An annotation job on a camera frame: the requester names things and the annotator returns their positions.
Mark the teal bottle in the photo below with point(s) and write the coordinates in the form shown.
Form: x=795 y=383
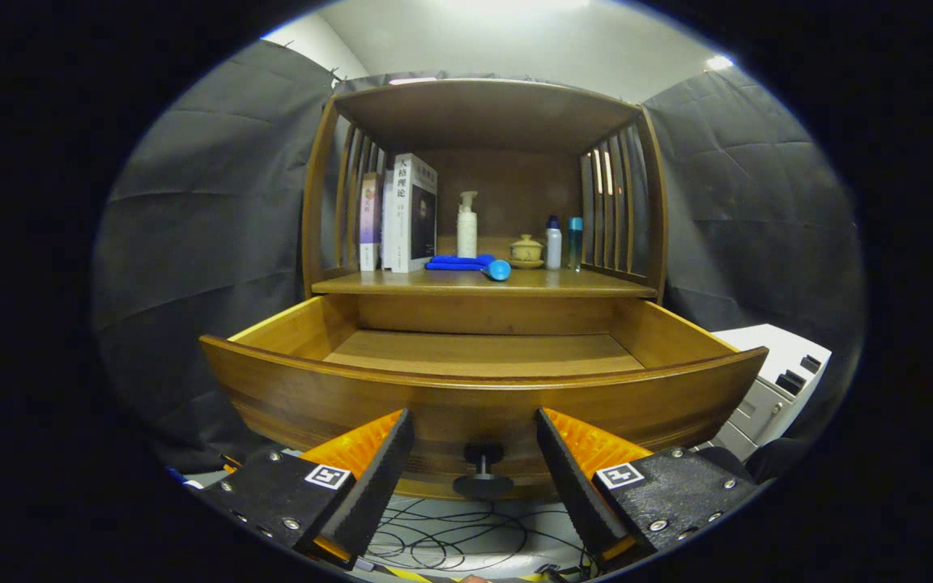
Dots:
x=576 y=243

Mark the white bottle with dark cap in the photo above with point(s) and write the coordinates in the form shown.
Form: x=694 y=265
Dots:
x=553 y=247

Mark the beige lidded tea cup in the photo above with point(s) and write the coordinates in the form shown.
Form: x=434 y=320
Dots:
x=526 y=251

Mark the wooden cabinet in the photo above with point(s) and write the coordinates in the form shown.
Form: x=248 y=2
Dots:
x=507 y=186

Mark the white pump bottle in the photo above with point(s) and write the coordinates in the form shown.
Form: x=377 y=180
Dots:
x=467 y=235

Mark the small ceiling light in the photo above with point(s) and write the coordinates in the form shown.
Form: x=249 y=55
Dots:
x=719 y=62

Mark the wooden drawer with black knob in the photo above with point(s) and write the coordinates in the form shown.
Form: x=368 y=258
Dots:
x=466 y=405

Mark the blue folded cloth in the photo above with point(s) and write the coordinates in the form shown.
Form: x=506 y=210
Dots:
x=454 y=263

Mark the round ceiling light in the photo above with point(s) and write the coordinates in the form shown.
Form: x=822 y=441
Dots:
x=515 y=4

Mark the dark rounded object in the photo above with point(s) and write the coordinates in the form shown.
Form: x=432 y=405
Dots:
x=778 y=460

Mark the white book with portrait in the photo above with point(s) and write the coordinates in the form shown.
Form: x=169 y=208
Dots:
x=410 y=214

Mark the blue white tube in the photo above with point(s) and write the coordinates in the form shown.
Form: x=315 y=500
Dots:
x=499 y=270

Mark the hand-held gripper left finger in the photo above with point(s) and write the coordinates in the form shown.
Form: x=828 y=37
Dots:
x=377 y=478

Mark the wooden countertop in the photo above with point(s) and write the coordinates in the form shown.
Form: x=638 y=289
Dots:
x=580 y=282

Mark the purple book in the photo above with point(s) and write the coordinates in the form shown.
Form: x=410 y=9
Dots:
x=369 y=223

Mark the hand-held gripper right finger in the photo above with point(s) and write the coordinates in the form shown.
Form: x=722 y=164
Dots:
x=572 y=478

